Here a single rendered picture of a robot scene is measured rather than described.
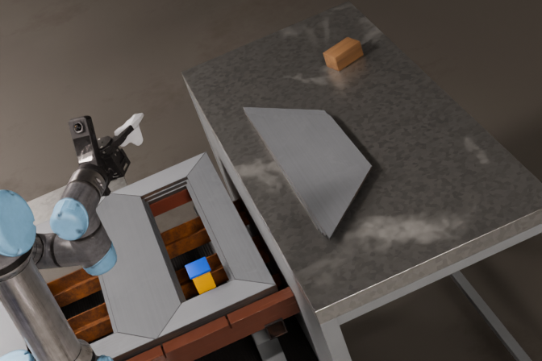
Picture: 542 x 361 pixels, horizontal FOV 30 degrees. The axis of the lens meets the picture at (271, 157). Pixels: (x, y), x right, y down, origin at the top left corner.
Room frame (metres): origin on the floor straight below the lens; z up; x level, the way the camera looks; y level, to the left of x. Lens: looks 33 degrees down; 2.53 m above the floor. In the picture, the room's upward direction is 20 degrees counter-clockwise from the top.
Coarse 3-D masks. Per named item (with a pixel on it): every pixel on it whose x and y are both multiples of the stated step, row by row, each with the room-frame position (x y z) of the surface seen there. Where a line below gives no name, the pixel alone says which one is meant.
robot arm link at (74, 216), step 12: (84, 180) 1.79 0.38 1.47; (72, 192) 1.76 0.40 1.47; (84, 192) 1.76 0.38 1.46; (96, 192) 1.77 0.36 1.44; (60, 204) 1.73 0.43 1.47; (72, 204) 1.72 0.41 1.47; (84, 204) 1.73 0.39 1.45; (96, 204) 1.76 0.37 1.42; (60, 216) 1.70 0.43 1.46; (72, 216) 1.69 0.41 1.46; (84, 216) 1.70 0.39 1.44; (96, 216) 1.74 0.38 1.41; (60, 228) 1.70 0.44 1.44; (72, 228) 1.69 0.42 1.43; (84, 228) 1.69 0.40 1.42; (96, 228) 1.72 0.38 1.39
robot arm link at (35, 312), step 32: (0, 192) 1.50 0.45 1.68; (0, 224) 1.44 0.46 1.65; (32, 224) 1.50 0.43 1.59; (0, 256) 1.44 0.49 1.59; (0, 288) 1.46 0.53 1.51; (32, 288) 1.47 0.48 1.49; (32, 320) 1.46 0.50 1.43; (64, 320) 1.49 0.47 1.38; (32, 352) 1.47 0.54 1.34; (64, 352) 1.46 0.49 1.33
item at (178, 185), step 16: (160, 192) 2.63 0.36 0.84; (176, 192) 2.63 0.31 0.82; (192, 192) 2.57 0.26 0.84; (208, 224) 2.38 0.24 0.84; (160, 240) 2.40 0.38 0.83; (176, 288) 2.15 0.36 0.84; (272, 288) 2.01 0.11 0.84; (240, 304) 2.00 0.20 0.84; (112, 320) 2.12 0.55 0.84; (208, 320) 1.99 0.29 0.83; (176, 336) 1.98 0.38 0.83; (128, 352) 1.97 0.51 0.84
